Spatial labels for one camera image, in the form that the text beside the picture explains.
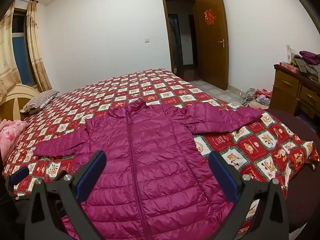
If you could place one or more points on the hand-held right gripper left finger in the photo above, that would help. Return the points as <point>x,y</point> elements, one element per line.
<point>91,176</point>

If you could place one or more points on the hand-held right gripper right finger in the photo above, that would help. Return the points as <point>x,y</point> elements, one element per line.
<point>223,177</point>

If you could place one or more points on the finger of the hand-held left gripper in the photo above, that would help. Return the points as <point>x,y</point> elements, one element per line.
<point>19,174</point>

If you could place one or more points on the magenta puffer jacket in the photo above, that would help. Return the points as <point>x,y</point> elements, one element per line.
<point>155,155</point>

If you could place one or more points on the clothes pile on floor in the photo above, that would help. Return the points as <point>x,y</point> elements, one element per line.
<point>257,98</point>

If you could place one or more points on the clothes pile on dresser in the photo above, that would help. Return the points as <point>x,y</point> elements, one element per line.
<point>307,63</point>

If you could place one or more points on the pink floral quilt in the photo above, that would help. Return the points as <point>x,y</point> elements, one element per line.
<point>11,132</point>

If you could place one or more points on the beige wooden headboard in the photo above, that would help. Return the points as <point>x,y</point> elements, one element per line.
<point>15,100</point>

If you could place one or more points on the striped pillow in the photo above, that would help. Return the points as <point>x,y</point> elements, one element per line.
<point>40,101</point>

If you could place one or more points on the dark maroon mattress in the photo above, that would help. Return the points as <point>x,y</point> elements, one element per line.
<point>300,205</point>

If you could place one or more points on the red bear printed blanket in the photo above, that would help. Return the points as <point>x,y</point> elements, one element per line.
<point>150,85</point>

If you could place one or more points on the wooden dresser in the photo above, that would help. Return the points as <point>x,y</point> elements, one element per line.
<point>287,87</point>

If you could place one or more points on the brown wooden door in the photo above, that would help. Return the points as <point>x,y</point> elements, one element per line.
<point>212,62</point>

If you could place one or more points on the beige floral curtain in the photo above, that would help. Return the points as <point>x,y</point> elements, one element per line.
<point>7,55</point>
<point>36,47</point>

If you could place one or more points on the window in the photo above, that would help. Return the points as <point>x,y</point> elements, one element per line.
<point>21,52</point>

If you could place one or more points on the pink box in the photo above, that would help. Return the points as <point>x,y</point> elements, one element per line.
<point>288,67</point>

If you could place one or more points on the red paper door decoration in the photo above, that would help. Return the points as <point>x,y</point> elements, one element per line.
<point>209,17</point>

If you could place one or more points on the white light switch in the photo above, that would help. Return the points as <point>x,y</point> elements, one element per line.
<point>147,39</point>

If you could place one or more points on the brown door frame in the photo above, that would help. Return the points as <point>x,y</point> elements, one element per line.
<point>166,30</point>

